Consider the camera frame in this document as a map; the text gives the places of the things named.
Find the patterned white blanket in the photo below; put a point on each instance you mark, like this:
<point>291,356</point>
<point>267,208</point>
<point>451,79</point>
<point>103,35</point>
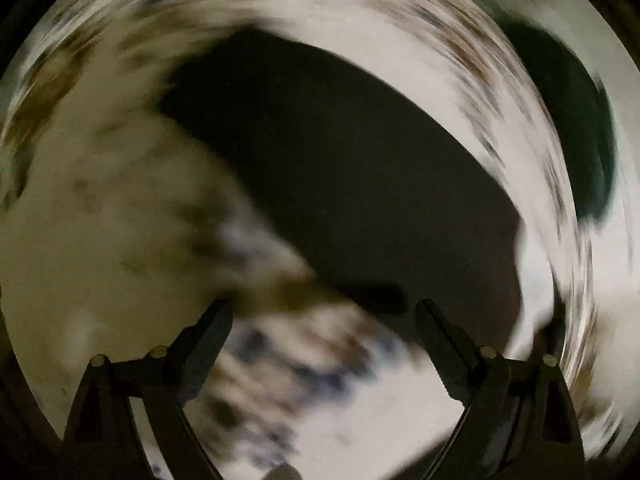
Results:
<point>125,240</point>

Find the dark green cloth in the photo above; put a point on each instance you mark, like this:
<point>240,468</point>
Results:
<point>575,125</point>

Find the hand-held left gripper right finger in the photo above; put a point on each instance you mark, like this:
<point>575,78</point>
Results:
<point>440,340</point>

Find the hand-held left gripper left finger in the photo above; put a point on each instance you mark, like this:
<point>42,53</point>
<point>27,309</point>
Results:
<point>209,336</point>

